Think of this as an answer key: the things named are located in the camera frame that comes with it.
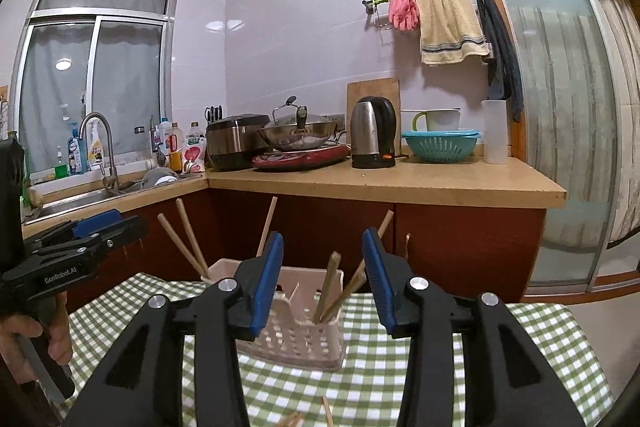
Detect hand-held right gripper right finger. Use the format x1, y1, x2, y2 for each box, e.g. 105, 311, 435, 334
362, 227, 587, 427

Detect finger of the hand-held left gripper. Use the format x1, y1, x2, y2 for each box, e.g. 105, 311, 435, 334
22, 208, 125, 254
29, 215, 149, 262

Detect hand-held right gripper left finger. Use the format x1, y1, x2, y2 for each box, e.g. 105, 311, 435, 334
62, 231, 285, 427

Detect pink perforated utensil holder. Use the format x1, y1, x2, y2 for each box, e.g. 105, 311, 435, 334
199, 257, 347, 371

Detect bunch of wooden chopsticks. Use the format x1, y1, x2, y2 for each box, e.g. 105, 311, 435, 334
156, 196, 412, 326

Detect person's left hand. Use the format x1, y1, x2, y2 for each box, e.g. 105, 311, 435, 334
0, 292, 74, 384

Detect stainless steel sink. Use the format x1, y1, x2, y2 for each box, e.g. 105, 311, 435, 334
24, 172, 203, 222

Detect blue detergent bottle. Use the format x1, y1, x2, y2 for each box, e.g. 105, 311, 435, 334
67, 129, 84, 176

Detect white spray bottle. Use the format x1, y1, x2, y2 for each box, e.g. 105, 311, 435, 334
85, 122, 105, 171

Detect tall curved steel faucet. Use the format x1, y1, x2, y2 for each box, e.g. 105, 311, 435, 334
78, 112, 119, 190

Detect kitchen counter with red cabinets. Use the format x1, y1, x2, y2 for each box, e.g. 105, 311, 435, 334
21, 154, 569, 314

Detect green checked tablecloth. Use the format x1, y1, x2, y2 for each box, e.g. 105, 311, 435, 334
62, 271, 617, 427

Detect cooking oil bottle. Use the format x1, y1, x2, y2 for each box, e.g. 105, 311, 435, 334
168, 122, 184, 173

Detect white plastic bottle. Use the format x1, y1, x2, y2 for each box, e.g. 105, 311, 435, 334
158, 119, 174, 154

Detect pink and white packet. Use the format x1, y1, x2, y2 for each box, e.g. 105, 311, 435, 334
182, 136, 207, 174

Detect sliding glass window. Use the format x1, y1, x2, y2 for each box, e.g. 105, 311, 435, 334
9, 0, 184, 182

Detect red induction cooker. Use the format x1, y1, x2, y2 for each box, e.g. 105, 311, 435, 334
251, 144, 351, 172

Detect dark rice cooker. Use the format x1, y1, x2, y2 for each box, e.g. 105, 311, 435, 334
205, 114, 274, 172

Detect teal plastic colander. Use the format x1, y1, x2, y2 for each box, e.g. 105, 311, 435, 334
401, 129, 481, 164

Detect steel electric kettle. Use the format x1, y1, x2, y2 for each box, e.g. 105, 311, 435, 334
349, 95, 397, 170

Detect steel wok with lid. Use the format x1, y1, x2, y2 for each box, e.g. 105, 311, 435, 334
258, 95, 337, 152

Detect white translucent container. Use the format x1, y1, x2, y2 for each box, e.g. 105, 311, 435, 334
480, 99, 509, 165

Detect wooden cutting board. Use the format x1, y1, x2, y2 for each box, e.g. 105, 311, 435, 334
346, 77, 401, 148

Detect wooden framed glass door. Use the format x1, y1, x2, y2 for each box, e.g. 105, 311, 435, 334
451, 0, 640, 304

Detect dark hanging cloth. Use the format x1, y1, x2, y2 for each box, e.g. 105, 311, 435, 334
474, 0, 525, 123

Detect beige towel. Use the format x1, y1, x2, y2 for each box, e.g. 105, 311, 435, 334
413, 0, 491, 66

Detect pink rubber gloves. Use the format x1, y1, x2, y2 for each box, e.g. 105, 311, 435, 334
388, 0, 420, 32

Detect metal towel rack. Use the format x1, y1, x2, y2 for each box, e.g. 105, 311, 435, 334
362, 0, 484, 31

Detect striped curtain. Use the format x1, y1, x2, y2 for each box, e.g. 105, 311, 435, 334
500, 0, 640, 244

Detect white cup with green handle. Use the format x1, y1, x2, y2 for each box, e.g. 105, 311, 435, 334
412, 108, 461, 133

